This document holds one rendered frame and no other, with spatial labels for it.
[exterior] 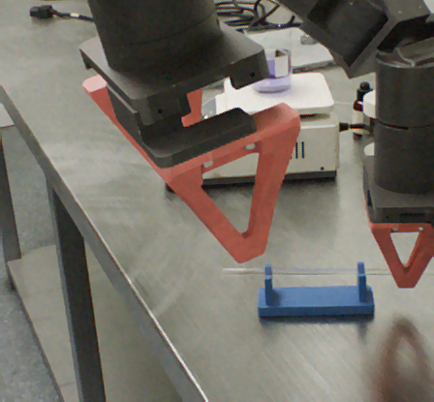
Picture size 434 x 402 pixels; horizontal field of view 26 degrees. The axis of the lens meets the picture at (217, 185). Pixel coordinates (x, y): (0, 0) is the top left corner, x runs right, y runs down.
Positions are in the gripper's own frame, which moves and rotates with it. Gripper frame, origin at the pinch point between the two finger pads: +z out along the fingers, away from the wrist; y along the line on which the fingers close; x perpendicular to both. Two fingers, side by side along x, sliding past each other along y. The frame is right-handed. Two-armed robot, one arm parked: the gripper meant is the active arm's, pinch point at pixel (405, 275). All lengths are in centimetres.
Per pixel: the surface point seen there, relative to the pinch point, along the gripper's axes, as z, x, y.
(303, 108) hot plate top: -5.7, 8.0, 26.6
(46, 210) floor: 79, 82, 176
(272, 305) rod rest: 1.9, 11.4, -1.5
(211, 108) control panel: -3.2, 18.7, 34.4
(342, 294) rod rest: 1.8, 5.4, 0.0
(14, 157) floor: 80, 103, 219
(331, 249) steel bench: 2.9, 5.8, 10.1
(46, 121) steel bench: 3, 43, 49
